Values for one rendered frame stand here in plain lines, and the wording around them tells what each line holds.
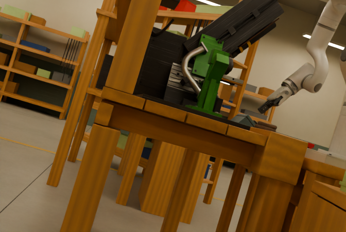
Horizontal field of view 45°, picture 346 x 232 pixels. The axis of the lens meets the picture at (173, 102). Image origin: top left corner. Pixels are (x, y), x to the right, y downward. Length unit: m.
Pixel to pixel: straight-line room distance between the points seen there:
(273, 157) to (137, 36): 0.59
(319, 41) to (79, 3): 9.52
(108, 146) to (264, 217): 0.56
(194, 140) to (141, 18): 0.44
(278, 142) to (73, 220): 0.70
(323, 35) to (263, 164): 0.85
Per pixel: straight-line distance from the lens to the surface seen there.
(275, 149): 1.43
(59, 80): 10.47
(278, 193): 1.46
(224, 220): 2.33
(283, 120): 11.77
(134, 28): 1.34
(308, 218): 1.37
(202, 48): 1.98
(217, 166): 4.92
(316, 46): 2.07
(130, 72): 1.32
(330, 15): 2.06
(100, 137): 1.33
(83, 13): 11.16
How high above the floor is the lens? 0.85
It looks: 2 degrees up
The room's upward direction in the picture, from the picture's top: 17 degrees clockwise
